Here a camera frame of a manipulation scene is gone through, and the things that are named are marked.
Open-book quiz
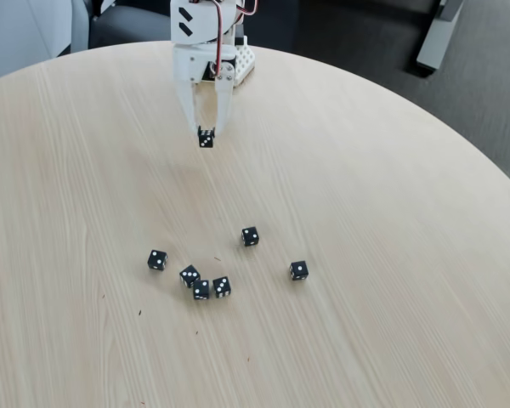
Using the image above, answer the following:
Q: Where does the black die with six face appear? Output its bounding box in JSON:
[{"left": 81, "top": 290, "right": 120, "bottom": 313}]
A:
[{"left": 197, "top": 125, "right": 216, "bottom": 150}]

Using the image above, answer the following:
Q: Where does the black chair seat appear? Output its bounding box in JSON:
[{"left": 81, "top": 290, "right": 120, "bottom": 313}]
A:
[{"left": 88, "top": 3, "right": 173, "bottom": 50}]

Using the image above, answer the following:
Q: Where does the black die showing two pips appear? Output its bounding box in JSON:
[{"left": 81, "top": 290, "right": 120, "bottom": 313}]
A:
[
  {"left": 192, "top": 279, "right": 211, "bottom": 301},
  {"left": 241, "top": 226, "right": 260, "bottom": 248}
]

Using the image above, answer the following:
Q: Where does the black die showing one pip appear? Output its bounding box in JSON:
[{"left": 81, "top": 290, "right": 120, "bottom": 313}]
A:
[
  {"left": 288, "top": 260, "right": 309, "bottom": 282},
  {"left": 147, "top": 249, "right": 168, "bottom": 271}
]

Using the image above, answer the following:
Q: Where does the white cabinet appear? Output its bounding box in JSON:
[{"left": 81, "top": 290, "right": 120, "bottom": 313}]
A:
[{"left": 0, "top": 0, "right": 90, "bottom": 85}]

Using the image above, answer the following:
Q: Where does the black die showing three pips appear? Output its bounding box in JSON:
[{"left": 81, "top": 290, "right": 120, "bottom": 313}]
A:
[
  {"left": 212, "top": 275, "right": 232, "bottom": 299},
  {"left": 178, "top": 264, "right": 201, "bottom": 289}
]

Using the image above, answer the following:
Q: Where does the grey desk leg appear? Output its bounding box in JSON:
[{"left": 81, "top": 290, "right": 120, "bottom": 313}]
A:
[{"left": 416, "top": 0, "right": 467, "bottom": 72}]

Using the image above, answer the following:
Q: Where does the red and black arm cable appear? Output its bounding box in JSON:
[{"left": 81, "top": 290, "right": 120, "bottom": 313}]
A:
[{"left": 211, "top": 0, "right": 260, "bottom": 80}]

